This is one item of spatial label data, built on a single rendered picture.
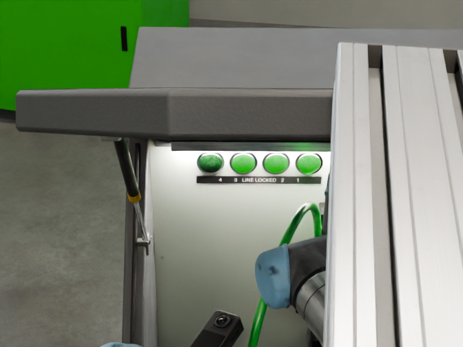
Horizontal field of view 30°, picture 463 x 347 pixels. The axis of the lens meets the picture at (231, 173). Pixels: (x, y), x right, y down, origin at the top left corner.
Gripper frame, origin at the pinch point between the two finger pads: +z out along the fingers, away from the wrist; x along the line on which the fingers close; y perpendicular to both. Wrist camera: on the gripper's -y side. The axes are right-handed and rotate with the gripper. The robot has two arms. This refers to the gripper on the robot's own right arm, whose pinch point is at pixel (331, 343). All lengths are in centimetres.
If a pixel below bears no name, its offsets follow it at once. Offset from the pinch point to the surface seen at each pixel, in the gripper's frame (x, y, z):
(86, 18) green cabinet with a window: -76, -259, 62
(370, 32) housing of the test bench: 13, -62, -26
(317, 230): -0.7, -21.4, -6.3
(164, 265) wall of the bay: -29.0, -32.1, 11.0
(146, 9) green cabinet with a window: -50, -260, 57
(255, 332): -13.0, 8.3, -10.8
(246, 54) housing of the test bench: -13, -51, -26
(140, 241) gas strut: -31.9, -16.8, -7.5
